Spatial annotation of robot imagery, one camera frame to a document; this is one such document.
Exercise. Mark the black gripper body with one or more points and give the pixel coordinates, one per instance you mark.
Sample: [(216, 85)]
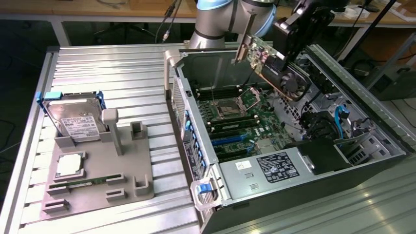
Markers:
[(313, 5)]

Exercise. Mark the green graphics card with fan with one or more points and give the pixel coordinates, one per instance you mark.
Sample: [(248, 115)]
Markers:
[(292, 85)]

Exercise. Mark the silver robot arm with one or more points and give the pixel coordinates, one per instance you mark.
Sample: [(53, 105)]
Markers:
[(214, 24)]

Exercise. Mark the white and black box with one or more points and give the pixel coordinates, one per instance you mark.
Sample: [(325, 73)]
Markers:
[(352, 14)]

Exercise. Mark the black slanted pole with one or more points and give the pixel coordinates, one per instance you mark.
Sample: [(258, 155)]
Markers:
[(384, 12)]

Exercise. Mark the metal socket cover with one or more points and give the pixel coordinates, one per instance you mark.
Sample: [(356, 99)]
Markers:
[(244, 93)]

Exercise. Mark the metal disk bay cage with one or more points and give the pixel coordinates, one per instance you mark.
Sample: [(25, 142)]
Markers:
[(282, 107)]

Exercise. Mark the thin locking lever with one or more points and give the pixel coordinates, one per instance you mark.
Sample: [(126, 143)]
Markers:
[(213, 92)]

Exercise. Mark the dark grey box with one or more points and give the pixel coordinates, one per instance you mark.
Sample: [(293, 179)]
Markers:
[(398, 85)]

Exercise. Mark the black RAM stick with label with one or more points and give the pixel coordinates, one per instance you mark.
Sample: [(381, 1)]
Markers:
[(232, 126)]

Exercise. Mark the silver chipset heat sink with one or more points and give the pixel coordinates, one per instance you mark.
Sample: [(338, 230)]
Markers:
[(266, 145)]

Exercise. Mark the blue expansion slot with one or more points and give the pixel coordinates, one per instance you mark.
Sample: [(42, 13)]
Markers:
[(228, 141)]

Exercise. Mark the black expansion slot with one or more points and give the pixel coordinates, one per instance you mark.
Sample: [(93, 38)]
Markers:
[(232, 153)]

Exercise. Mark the black plastic shroud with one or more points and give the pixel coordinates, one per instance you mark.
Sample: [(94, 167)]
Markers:
[(321, 156)]

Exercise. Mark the grey power supply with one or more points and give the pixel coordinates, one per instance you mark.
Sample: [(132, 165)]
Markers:
[(246, 180)]

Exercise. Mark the open black PC case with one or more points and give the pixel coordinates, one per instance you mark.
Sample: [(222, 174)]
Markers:
[(324, 195)]

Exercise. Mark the grey parts rack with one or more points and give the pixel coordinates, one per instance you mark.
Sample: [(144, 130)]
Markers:
[(97, 165)]

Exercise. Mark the silver CPU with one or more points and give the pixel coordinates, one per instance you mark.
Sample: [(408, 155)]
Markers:
[(68, 165)]

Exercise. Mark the green RAM stick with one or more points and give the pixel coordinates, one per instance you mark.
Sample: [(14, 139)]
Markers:
[(86, 181)]

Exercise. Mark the hard disk with blue bracket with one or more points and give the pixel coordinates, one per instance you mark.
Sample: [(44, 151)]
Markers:
[(74, 117)]

